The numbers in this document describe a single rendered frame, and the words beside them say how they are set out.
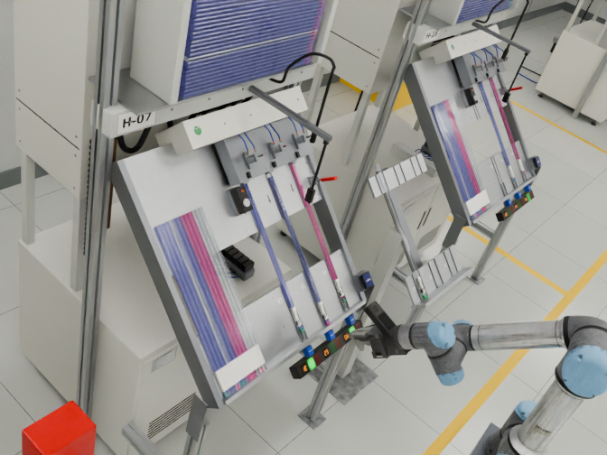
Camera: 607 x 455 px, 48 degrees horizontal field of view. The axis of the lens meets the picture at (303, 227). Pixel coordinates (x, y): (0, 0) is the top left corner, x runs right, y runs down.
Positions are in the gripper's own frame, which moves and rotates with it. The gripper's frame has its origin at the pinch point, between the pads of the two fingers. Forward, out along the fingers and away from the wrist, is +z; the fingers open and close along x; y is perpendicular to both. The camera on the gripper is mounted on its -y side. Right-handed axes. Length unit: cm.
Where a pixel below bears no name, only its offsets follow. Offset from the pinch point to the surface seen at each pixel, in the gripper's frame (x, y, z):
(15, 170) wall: 10, -94, 192
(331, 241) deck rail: 19.1, -25.3, 12.4
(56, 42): -49, -106, 14
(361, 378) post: 56, 47, 59
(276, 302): -15.5, -18.2, 9.7
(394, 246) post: 48, -12, 11
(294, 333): -13.3, -6.9, 9.6
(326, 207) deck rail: 19.1, -37.2, 9.2
